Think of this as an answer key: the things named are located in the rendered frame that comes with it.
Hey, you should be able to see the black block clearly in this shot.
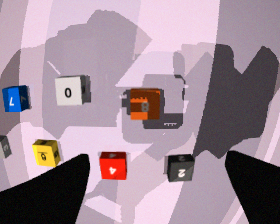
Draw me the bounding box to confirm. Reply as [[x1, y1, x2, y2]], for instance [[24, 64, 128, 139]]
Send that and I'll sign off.
[[166, 154, 195, 182]]

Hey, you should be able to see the red block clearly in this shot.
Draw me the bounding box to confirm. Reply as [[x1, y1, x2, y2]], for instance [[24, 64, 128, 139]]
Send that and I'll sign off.
[[99, 151, 127, 179]]

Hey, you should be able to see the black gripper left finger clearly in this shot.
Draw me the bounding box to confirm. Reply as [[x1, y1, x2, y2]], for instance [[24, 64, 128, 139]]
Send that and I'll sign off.
[[0, 153, 91, 224]]

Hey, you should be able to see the blue block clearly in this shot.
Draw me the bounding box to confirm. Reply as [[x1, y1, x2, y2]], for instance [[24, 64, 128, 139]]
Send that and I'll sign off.
[[2, 84, 29, 112]]

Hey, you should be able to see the yellow digit block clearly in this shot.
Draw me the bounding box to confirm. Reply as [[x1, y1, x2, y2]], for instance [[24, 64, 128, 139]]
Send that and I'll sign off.
[[32, 139, 61, 167]]

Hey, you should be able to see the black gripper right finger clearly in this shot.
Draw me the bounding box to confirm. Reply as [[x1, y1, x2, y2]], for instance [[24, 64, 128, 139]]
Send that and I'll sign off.
[[224, 149, 280, 224]]

